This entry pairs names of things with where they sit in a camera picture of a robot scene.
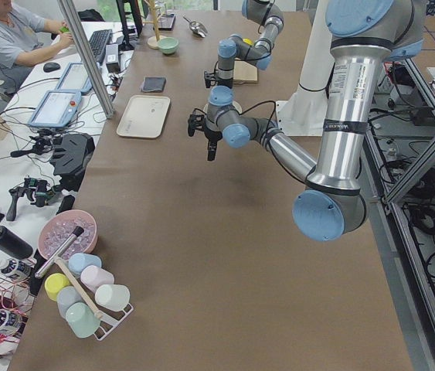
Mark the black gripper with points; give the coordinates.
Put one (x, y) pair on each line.
(212, 136)
(222, 81)

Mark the white round plate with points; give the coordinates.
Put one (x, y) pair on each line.
(237, 107)

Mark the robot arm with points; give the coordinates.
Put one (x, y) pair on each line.
(365, 35)
(267, 16)

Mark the beige rectangular tray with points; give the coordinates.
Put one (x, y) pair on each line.
(144, 117)

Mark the wooden cutting board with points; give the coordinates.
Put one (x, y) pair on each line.
(244, 73)

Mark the metal scoop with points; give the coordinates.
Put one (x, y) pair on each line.
(197, 28)

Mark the mint green bowl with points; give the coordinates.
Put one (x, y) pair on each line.
(168, 45)

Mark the grey folded cloth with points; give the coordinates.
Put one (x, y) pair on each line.
(153, 84)

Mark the wooden glass stand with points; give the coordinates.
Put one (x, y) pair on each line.
(155, 13)

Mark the black keyboard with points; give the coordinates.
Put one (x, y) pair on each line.
(98, 42)

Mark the blue teach pendant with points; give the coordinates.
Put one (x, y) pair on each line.
(75, 77)
(56, 109)

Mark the metal ice tongs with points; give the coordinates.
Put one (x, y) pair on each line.
(41, 271)

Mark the black computer mouse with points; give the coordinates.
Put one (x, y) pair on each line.
(51, 67)

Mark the pink bowl with ice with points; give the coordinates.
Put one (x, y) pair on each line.
(61, 226)

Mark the pink cup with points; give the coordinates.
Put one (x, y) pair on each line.
(93, 277)

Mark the blue cup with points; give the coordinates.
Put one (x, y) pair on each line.
(79, 261)

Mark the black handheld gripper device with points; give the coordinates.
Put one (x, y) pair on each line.
(36, 191)

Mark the white cup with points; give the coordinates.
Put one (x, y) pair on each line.
(114, 297)

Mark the yellow cup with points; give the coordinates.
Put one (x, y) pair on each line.
(54, 284)

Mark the grey cup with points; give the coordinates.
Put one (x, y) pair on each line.
(67, 297)

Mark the seated person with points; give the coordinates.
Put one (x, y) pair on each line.
(26, 40)

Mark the mint green cup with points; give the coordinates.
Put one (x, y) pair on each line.
(82, 320)

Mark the black thermos bottle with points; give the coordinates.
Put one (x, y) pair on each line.
(13, 245)

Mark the aluminium frame post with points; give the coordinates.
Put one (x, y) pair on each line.
(83, 47)

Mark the white wire cup rack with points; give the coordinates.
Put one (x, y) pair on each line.
(108, 323)

